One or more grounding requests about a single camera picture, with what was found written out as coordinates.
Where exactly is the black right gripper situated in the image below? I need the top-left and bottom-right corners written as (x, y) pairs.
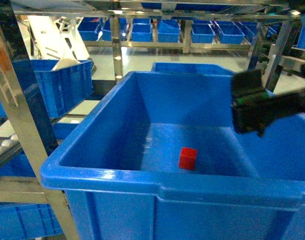
top-left (230, 69), bottom-right (305, 137)

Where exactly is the red magnetic block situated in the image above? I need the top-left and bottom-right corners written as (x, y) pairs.
top-left (178, 147), bottom-right (198, 171)

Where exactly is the blue bin behind target bin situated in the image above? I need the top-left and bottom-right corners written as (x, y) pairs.
top-left (151, 62), bottom-right (235, 76)

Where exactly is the large blue target bin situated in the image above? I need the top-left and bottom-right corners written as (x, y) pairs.
top-left (40, 71), bottom-right (305, 240)

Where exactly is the blue crate left of bin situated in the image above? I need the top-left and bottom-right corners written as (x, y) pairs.
top-left (12, 59), bottom-right (94, 119)

